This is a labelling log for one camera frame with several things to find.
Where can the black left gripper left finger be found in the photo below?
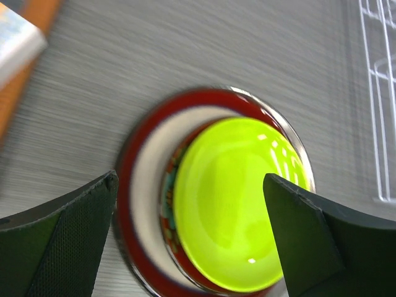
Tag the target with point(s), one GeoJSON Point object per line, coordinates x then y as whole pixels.
{"type": "Point", "coordinates": [55, 248]}

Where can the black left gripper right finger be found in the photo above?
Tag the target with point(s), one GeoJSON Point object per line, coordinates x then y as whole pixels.
{"type": "Point", "coordinates": [327, 249]}

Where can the lime green small plate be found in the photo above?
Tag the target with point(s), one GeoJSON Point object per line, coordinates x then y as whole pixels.
{"type": "Point", "coordinates": [226, 210]}

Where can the red floral small plate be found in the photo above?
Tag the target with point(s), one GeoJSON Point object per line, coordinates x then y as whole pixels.
{"type": "Point", "coordinates": [170, 201]}

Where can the dark red cream plate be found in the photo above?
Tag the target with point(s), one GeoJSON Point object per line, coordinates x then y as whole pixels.
{"type": "Point", "coordinates": [139, 185]}

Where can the silver rimmed cream plate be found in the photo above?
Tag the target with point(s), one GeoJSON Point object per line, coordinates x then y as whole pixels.
{"type": "Point", "coordinates": [304, 154]}

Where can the orange wooden shelf rack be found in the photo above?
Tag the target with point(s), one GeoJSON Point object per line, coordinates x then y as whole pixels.
{"type": "Point", "coordinates": [42, 14]}

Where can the blue white box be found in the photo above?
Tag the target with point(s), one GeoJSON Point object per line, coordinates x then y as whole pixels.
{"type": "Point", "coordinates": [21, 39]}

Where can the white wire dish rack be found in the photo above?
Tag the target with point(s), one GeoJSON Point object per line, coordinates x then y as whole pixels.
{"type": "Point", "coordinates": [378, 29]}

